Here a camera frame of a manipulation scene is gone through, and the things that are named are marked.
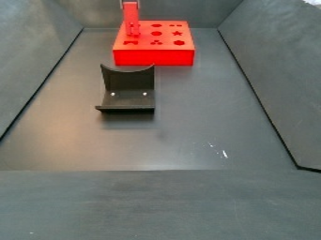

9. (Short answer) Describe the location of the red double-square peg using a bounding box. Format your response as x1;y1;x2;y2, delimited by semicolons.
122;2;139;37

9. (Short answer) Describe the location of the black curved cradle holder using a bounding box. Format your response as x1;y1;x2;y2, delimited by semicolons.
95;65;155;113

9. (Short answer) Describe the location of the red shape-sorter block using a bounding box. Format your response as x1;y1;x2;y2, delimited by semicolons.
113;21;196;66

